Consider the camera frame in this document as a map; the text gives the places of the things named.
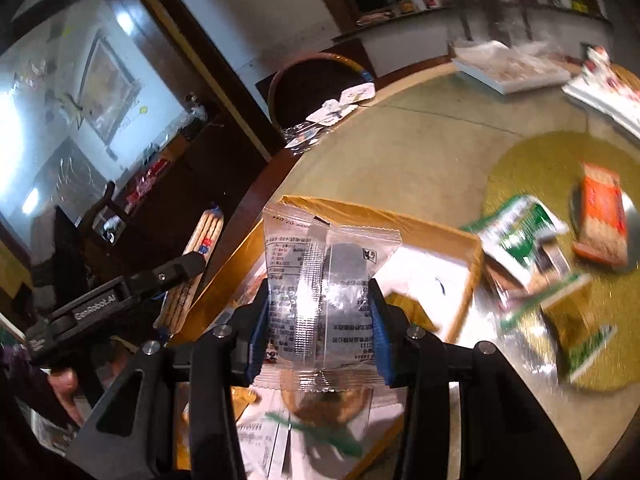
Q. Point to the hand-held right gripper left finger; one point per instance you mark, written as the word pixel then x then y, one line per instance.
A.
pixel 257 340

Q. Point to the crumpled red white wrapper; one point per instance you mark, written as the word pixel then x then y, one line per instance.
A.
pixel 597 60

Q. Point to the round brown cookie packet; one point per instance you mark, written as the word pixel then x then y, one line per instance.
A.
pixel 345 405

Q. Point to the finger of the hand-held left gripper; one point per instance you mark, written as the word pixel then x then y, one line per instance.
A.
pixel 170 270

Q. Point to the yellow snack bag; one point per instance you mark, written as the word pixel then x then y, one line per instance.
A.
pixel 242 395

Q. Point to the newspaper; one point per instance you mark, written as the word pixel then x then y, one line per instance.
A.
pixel 50 430

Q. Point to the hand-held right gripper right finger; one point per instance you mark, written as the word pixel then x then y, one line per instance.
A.
pixel 382 340

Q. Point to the white paper scraps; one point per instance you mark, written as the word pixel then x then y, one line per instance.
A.
pixel 345 100

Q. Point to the white rectangular tray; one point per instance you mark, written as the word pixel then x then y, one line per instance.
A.
pixel 605 97

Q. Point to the clear plastic wrappers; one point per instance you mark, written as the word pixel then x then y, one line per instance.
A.
pixel 302 135

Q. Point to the wooden chair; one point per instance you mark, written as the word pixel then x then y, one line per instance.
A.
pixel 310 80

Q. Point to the long biscuit stick packet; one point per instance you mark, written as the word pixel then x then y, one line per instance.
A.
pixel 200 235

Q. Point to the white-lined cardboard tray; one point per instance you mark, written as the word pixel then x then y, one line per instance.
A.
pixel 440 270

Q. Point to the white printed snack packet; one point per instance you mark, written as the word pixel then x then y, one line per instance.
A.
pixel 262 442

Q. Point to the round gold mat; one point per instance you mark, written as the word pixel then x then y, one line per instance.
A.
pixel 540 170

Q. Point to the small orange biscuit packet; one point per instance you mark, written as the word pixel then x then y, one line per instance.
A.
pixel 602 215

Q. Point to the green snack packet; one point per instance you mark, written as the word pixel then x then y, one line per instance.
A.
pixel 575 325
pixel 520 237

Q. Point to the flat white box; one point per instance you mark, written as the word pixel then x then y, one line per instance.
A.
pixel 510 67

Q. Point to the clear dark cookie packet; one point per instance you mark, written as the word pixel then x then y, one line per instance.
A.
pixel 330 300

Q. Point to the person's left hand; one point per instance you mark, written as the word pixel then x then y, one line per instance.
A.
pixel 62 385

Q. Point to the framed wall picture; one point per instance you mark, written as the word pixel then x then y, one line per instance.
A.
pixel 107 90

